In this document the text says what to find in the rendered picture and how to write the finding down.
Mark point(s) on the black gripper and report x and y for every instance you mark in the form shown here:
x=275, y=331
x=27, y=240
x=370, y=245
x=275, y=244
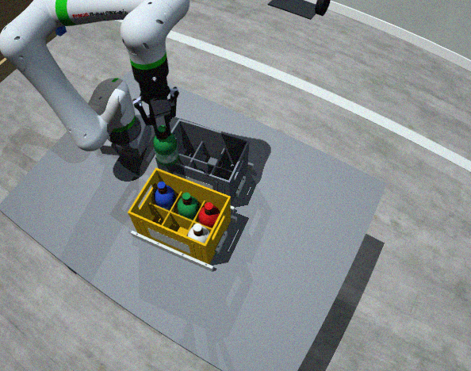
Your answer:
x=154, y=91

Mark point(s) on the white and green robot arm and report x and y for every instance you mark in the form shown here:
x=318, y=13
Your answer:
x=143, y=31

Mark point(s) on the blue bottle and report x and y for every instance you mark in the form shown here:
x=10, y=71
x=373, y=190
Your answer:
x=164, y=196

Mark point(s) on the yellow plastic crate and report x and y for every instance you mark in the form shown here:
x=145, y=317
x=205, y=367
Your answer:
x=149, y=219

